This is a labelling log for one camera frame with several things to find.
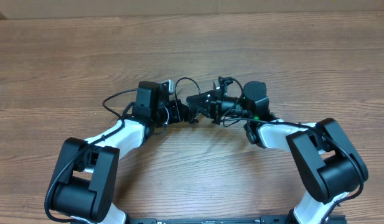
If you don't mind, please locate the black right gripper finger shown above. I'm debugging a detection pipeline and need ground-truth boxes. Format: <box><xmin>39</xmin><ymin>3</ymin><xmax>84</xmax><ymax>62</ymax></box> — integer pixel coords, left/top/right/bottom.
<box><xmin>186</xmin><ymin>91</ymin><xmax>212</xmax><ymax>105</ymax></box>
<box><xmin>189</xmin><ymin>104</ymin><xmax>212</xmax><ymax>118</ymax></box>

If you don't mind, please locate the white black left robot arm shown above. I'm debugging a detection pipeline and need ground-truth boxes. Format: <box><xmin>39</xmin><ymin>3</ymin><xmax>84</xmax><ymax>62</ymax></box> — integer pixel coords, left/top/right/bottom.
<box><xmin>44</xmin><ymin>80</ymin><xmax>181</xmax><ymax>223</ymax></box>

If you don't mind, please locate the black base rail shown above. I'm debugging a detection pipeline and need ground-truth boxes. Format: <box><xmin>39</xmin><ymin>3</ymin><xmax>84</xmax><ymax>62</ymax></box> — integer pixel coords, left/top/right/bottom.
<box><xmin>108</xmin><ymin>215</ymin><xmax>297</xmax><ymax>224</ymax></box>

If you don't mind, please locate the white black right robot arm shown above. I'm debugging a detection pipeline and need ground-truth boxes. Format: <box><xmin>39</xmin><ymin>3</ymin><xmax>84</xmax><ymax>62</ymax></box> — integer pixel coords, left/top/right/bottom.
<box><xmin>186</xmin><ymin>79</ymin><xmax>368</xmax><ymax>223</ymax></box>

